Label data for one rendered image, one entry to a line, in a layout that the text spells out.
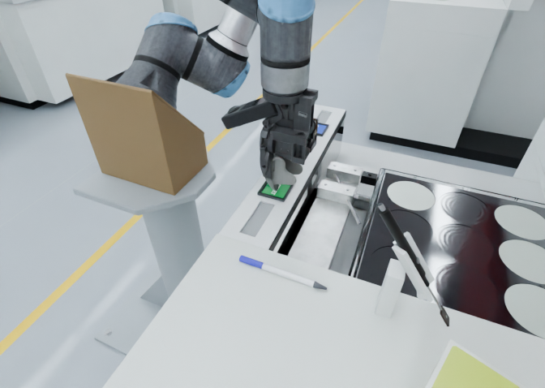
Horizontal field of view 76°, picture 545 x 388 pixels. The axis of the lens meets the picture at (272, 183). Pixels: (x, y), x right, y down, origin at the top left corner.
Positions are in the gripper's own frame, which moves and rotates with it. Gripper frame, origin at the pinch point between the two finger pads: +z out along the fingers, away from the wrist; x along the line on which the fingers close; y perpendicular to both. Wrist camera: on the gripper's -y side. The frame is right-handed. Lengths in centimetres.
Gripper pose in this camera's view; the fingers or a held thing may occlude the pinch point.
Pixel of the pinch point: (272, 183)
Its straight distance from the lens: 68.4
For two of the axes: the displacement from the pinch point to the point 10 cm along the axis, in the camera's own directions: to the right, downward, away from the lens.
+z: 0.0, 7.9, 6.2
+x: 3.9, -5.7, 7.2
